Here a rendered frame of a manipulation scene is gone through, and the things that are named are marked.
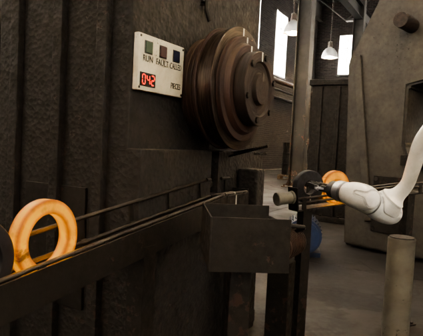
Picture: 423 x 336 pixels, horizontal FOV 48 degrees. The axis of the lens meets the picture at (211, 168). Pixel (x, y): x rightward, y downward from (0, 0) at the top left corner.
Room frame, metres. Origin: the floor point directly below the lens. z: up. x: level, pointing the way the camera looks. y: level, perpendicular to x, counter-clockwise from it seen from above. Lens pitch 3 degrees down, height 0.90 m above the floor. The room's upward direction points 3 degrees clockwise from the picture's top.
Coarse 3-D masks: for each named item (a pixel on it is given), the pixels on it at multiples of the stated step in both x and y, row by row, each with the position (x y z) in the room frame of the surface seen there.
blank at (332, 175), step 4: (328, 172) 2.23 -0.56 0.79; (332, 172) 2.22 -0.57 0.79; (336, 172) 2.23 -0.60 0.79; (340, 172) 2.24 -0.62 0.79; (324, 176) 2.22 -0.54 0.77; (328, 176) 2.21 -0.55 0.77; (332, 176) 2.22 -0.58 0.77; (336, 176) 2.23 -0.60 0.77; (340, 176) 2.24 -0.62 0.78; (344, 176) 2.25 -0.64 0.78; (324, 180) 2.20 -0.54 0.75; (328, 180) 2.21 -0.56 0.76; (332, 180) 2.22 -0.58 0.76; (336, 180) 2.23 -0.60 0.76; (340, 180) 2.24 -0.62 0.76; (344, 180) 2.25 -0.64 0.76; (332, 200) 2.22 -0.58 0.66
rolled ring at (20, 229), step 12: (36, 204) 1.04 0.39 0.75; (48, 204) 1.06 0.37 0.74; (60, 204) 1.10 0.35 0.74; (24, 216) 1.01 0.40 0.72; (36, 216) 1.03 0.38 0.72; (60, 216) 1.10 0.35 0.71; (72, 216) 1.14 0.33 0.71; (12, 228) 1.00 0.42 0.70; (24, 228) 1.00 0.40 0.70; (60, 228) 1.13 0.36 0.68; (72, 228) 1.14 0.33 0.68; (12, 240) 0.99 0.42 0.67; (24, 240) 1.00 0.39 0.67; (60, 240) 1.13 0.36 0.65; (72, 240) 1.14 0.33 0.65; (24, 252) 1.01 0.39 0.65; (60, 252) 1.12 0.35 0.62; (24, 264) 1.01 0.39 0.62; (36, 264) 1.04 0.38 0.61
